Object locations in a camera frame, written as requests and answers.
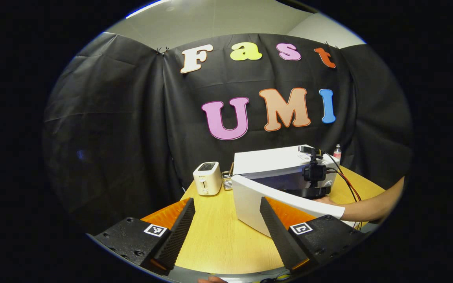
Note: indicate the small pink label bottle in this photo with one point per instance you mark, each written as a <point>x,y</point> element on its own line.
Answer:
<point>337,155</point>

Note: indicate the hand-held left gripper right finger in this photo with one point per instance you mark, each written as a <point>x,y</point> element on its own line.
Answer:
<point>279,239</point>

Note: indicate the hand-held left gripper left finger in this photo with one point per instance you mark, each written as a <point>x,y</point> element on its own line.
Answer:
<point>177,239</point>

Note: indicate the white microwave oven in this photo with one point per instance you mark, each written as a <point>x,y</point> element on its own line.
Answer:
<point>250,204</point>

